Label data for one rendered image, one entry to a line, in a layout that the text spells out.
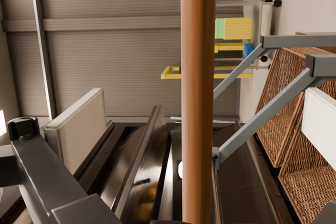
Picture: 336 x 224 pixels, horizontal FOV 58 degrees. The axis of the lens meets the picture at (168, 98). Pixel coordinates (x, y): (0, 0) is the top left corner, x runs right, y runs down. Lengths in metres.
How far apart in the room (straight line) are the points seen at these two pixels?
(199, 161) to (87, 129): 0.15
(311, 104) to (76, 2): 8.40
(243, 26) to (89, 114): 6.26
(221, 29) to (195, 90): 6.12
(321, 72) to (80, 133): 0.59
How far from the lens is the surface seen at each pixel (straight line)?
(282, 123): 1.82
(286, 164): 1.34
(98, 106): 0.19
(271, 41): 1.16
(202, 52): 0.26
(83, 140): 0.17
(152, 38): 8.06
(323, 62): 0.70
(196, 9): 0.26
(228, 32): 6.37
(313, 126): 0.20
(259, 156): 1.58
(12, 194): 1.44
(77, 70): 8.70
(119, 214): 0.93
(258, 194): 1.25
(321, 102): 0.18
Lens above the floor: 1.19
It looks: 5 degrees up
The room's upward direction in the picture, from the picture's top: 90 degrees counter-clockwise
